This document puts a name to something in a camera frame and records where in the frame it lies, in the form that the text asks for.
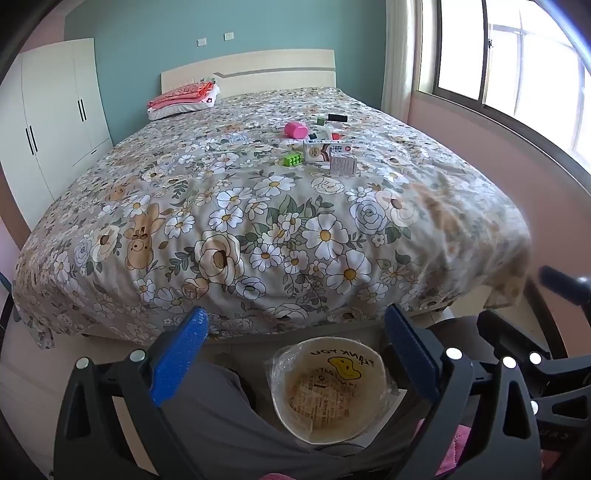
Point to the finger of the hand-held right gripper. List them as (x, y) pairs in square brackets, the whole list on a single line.
[(554, 279), (503, 330)]

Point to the folded red cloth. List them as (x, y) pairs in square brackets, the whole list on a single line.
[(184, 94)]

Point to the cream wooden headboard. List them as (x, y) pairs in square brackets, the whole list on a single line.
[(258, 69)]

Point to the yellowish printed box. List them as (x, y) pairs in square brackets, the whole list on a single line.
[(314, 151)]

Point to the white wardrobe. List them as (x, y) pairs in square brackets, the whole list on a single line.
[(51, 124)]

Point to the pink quilted jacket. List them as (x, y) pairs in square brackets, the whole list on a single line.
[(455, 452)]

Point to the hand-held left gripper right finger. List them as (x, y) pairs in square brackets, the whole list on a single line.
[(415, 355)]

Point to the white printed milk carton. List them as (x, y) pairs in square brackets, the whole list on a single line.
[(339, 148)]

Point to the green studded block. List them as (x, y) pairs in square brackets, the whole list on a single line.
[(293, 160)]

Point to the floral bed blanket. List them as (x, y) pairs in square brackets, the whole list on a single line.
[(258, 221)]

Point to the window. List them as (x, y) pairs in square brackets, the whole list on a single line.
[(517, 60)]

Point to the small white red box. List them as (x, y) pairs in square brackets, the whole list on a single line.
[(342, 165)]

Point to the white round jar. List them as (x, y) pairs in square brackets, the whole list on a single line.
[(323, 134)]

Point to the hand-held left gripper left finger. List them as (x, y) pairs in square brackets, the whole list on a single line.
[(178, 355)]

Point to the white smiley-face bin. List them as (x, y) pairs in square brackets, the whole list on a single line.
[(323, 406)]

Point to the cream curtain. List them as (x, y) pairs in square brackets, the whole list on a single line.
[(404, 55)]

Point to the pink plastic cup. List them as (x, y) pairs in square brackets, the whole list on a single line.
[(295, 130)]

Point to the black cylinder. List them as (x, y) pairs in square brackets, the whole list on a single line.
[(337, 118)]

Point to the person's gray pants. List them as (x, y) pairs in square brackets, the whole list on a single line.
[(221, 415)]

